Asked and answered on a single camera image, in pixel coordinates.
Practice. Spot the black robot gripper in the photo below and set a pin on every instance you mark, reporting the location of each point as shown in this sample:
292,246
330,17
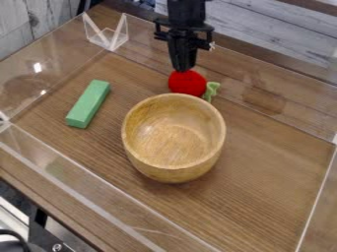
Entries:
187,17

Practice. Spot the red plush strawberry toy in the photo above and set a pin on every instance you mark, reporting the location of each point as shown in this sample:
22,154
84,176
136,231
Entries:
191,83

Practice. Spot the wooden bowl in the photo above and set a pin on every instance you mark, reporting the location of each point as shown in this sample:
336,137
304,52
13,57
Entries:
173,135

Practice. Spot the green rectangular block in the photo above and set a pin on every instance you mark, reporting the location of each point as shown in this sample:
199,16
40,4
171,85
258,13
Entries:
88,104

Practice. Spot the clear acrylic tray walls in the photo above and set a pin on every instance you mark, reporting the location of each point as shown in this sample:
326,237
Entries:
267,199

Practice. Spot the black table leg bracket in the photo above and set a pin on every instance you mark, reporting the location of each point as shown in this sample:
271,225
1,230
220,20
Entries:
41,236

